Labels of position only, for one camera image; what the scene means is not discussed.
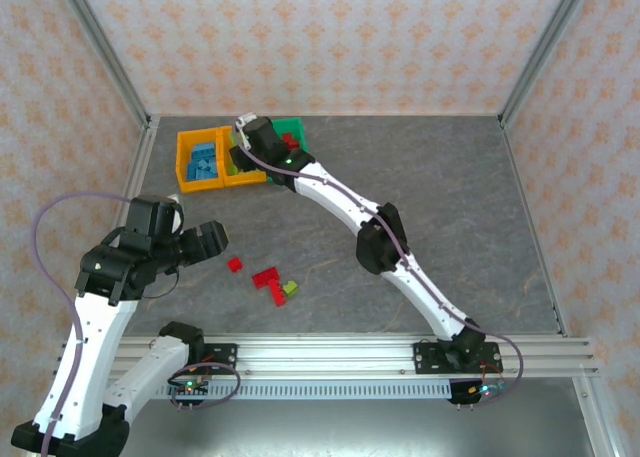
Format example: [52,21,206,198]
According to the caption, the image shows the orange plastic bin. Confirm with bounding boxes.
[176,126,225,194]
[217,125,269,188]

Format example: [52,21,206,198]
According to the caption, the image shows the green plastic bin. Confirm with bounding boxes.
[263,117,308,184]

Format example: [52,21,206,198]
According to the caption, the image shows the small electronics board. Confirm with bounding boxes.
[447,379,509,409]
[167,376,211,409]

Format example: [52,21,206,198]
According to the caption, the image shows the grey metal sheet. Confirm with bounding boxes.
[119,399,596,457]

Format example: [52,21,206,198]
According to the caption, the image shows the thin aluminium frame rail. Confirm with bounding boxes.
[148,109,504,119]

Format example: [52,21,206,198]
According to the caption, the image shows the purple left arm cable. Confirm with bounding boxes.
[32,190,242,457]

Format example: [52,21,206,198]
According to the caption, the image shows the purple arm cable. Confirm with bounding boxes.
[32,190,242,457]
[234,119,525,409]

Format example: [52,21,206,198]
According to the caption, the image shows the wide aluminium mounting rail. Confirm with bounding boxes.
[107,333,601,381]

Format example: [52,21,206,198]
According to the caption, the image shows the aluminium frame post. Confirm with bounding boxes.
[52,0,154,128]
[498,0,600,128]

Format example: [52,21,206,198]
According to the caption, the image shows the grey slotted cable duct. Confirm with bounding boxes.
[149,380,454,401]

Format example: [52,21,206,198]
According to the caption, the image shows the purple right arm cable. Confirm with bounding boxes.
[234,119,525,409]

